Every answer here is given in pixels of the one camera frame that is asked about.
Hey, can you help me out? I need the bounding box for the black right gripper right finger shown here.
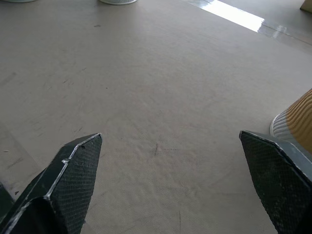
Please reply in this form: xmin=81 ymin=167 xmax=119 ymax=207
xmin=239 ymin=130 xmax=312 ymax=234

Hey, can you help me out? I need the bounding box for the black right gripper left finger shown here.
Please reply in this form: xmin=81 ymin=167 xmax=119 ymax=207
xmin=0 ymin=133 xmax=103 ymax=234

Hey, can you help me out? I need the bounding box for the brown ribbed paper cup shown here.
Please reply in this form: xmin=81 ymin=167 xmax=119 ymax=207
xmin=270 ymin=89 xmax=312 ymax=154

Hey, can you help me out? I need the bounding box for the tan cardboard box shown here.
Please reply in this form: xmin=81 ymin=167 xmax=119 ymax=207
xmin=299 ymin=0 xmax=312 ymax=13

